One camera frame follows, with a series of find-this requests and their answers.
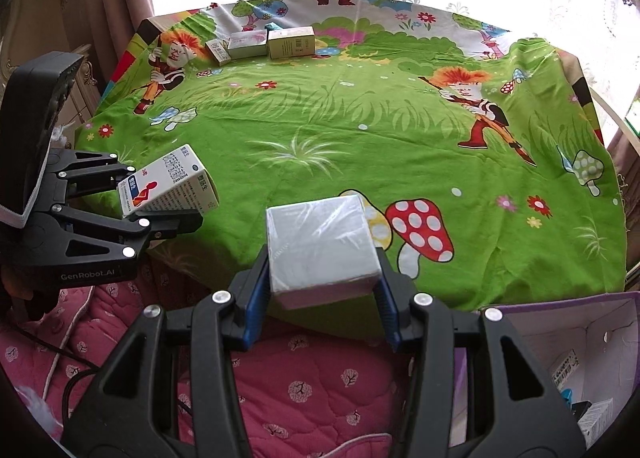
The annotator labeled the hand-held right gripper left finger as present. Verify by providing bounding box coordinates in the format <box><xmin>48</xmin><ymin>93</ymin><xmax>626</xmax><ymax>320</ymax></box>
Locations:
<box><xmin>60</xmin><ymin>244</ymin><xmax>273</xmax><ymax>458</ymax></box>

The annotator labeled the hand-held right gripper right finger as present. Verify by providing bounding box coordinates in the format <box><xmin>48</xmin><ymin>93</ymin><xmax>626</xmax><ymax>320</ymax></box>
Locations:
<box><xmin>372</xmin><ymin>247</ymin><xmax>588</xmax><ymax>458</ymax></box>

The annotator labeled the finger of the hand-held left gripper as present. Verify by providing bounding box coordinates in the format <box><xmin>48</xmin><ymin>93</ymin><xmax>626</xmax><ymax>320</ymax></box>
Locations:
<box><xmin>50</xmin><ymin>203</ymin><xmax>203</xmax><ymax>261</ymax></box>
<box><xmin>47</xmin><ymin>149</ymin><xmax>136</xmax><ymax>200</ymax></box>

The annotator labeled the white plastic-wrapped box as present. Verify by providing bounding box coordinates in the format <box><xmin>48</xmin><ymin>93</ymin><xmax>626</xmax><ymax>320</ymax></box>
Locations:
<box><xmin>265</xmin><ymin>194</ymin><xmax>381</xmax><ymax>310</ymax></box>

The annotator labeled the white carton with red figure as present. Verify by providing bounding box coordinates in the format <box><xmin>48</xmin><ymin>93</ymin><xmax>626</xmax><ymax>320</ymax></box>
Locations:
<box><xmin>116</xmin><ymin>144</ymin><xmax>220</xmax><ymax>219</ymax></box>

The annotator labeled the purple storage box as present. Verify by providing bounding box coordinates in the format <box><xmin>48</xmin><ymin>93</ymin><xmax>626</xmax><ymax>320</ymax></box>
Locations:
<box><xmin>479</xmin><ymin>290</ymin><xmax>640</xmax><ymax>450</ymax></box>

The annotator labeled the white fluffy tuft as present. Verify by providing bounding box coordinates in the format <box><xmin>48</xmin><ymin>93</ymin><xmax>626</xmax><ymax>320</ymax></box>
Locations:
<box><xmin>50</xmin><ymin>123</ymin><xmax>77</xmax><ymax>150</ymax></box>

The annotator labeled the cream carved cabinet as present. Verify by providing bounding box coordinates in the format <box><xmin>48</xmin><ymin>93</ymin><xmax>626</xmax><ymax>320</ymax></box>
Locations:
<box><xmin>62</xmin><ymin>45</ymin><xmax>108</xmax><ymax>126</ymax></box>

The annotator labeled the green cartoon printed tablecloth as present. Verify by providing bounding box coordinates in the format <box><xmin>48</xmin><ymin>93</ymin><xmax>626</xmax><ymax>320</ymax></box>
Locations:
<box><xmin>75</xmin><ymin>0</ymin><xmax>629</xmax><ymax>334</ymax></box>

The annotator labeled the small cream carton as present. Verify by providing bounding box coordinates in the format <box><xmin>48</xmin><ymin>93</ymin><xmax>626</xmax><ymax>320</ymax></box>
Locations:
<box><xmin>205</xmin><ymin>39</ymin><xmax>232</xmax><ymax>66</ymax></box>

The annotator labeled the white and pink carton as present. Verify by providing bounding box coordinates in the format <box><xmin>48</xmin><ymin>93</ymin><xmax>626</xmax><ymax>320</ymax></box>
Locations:
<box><xmin>227</xmin><ymin>30</ymin><xmax>269</xmax><ymax>59</ymax></box>

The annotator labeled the beige box on table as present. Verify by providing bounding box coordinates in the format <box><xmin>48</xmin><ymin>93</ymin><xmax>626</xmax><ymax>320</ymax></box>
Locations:
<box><xmin>266</xmin><ymin>27</ymin><xmax>317</xmax><ymax>60</ymax></box>

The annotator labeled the black cable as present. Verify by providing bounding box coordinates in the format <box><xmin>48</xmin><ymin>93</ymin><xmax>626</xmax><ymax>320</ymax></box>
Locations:
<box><xmin>17</xmin><ymin>320</ymin><xmax>193</xmax><ymax>419</ymax></box>

